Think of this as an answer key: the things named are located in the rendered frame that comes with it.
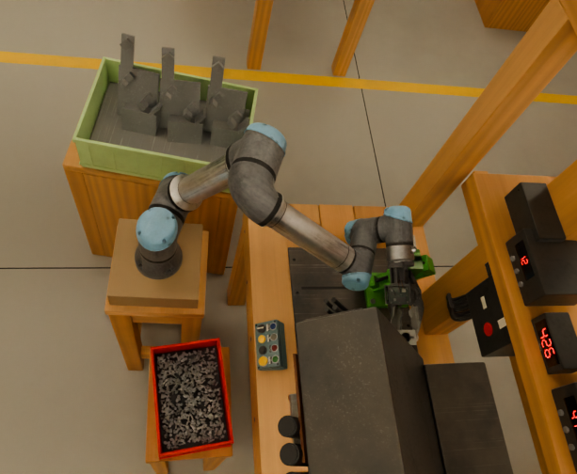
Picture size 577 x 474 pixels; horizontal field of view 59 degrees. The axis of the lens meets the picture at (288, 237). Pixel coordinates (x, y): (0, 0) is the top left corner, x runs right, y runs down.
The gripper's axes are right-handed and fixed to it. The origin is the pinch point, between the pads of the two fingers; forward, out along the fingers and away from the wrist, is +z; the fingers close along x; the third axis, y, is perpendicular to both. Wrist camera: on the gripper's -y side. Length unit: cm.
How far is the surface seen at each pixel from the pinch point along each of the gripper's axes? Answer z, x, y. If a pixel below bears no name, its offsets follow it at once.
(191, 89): -91, -79, -5
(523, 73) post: -65, 35, 3
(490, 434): 24.9, 19.1, -2.6
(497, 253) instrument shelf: -19.7, 25.9, 12.5
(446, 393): 14.9, 9.6, 0.9
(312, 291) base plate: -13.7, -37.9, -19.2
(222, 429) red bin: 27, -54, 11
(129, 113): -84, -101, 4
